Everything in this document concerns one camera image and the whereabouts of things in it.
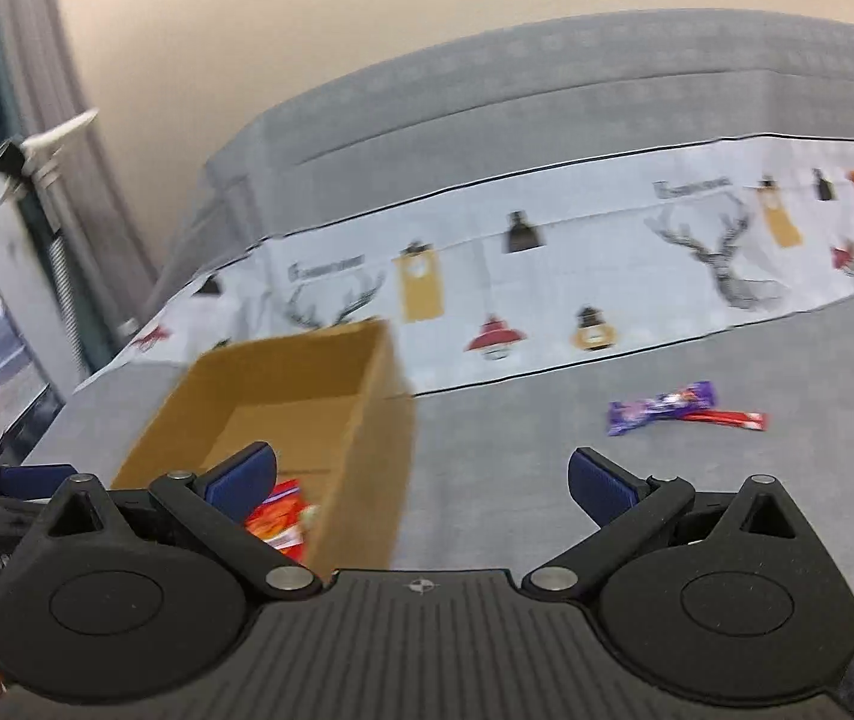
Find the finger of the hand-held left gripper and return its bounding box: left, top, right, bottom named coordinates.
left=0, top=461, right=80, bottom=533

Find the thin red stick packet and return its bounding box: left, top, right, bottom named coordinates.
left=678, top=409, right=769, bottom=434

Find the dotted steamer hose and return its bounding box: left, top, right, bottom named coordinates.
left=52, top=232, right=86, bottom=361

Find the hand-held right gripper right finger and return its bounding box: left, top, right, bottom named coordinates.
left=520, top=447, right=824, bottom=605

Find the purple candy wrapper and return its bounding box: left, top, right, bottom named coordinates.
left=607, top=381, right=719, bottom=437

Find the brown cardboard box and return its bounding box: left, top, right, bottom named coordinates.
left=110, top=319, right=420, bottom=571

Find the grey curtain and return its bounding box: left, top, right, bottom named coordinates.
left=0, top=0, right=165, bottom=301

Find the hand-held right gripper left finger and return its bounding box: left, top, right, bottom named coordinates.
left=17, top=441, right=326, bottom=602

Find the red snack packet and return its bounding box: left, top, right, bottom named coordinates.
left=245, top=478, right=309, bottom=560

